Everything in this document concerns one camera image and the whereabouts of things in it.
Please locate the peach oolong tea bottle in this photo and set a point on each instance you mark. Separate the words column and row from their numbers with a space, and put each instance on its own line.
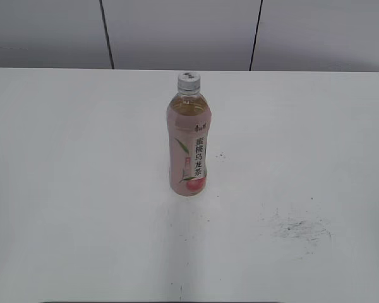
column 188, row 122

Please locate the white bottle cap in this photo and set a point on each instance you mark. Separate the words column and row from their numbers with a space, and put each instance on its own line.
column 188, row 82

